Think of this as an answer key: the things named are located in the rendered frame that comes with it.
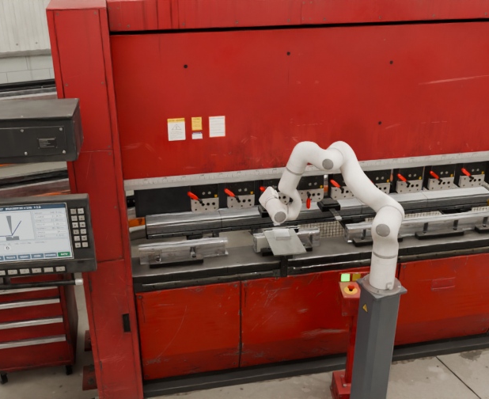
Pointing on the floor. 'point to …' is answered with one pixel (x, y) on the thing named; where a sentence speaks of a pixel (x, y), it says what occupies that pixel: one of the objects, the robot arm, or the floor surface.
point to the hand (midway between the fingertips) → (265, 191)
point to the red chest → (28, 325)
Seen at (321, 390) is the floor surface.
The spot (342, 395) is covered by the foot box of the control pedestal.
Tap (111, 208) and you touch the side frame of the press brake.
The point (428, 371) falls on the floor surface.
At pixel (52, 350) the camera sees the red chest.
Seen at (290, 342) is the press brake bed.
